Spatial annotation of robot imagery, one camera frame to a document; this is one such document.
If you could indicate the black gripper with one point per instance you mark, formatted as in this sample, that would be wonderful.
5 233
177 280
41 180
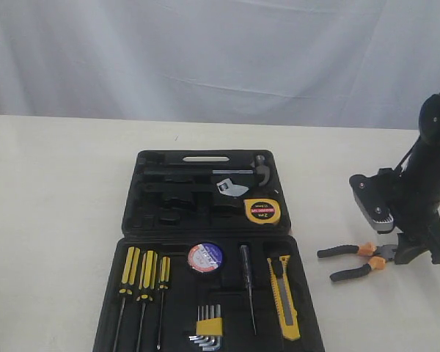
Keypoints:
417 211

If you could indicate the orange black pliers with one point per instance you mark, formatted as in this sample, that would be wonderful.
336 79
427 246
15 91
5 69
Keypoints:
365 259

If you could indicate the yellow black utility knife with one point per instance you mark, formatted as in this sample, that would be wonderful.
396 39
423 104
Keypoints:
283 298

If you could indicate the yellow measuring tape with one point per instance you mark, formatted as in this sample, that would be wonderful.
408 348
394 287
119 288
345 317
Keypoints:
262 210

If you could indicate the black plastic tool case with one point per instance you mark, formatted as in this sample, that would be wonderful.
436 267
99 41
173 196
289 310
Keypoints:
170 223

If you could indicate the black electrical tape roll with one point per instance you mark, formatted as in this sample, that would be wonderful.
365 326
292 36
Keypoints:
205 258

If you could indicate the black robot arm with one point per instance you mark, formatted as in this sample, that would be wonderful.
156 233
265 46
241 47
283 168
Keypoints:
429 123

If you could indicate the voltage tester screwdriver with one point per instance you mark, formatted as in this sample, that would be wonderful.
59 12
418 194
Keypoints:
247 277

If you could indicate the white backdrop cloth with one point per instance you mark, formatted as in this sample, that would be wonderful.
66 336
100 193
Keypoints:
320 63

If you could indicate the hex key set yellow holder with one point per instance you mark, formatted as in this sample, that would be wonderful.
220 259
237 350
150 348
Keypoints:
208 335

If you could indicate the small yellow black screwdriver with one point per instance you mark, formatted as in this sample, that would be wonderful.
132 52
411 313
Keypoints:
163 286

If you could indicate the middle yellow black screwdriver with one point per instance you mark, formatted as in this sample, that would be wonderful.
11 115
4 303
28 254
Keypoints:
145 289

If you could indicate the large yellow black screwdriver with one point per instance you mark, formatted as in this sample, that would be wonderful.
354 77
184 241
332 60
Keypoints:
126 287

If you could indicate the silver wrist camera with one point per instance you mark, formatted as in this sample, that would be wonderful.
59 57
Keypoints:
376 197

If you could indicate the claw hammer black handle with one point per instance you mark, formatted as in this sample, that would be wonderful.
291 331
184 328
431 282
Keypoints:
258 168

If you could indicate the adjustable wrench black handle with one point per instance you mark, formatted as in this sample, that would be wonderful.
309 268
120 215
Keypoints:
225 187

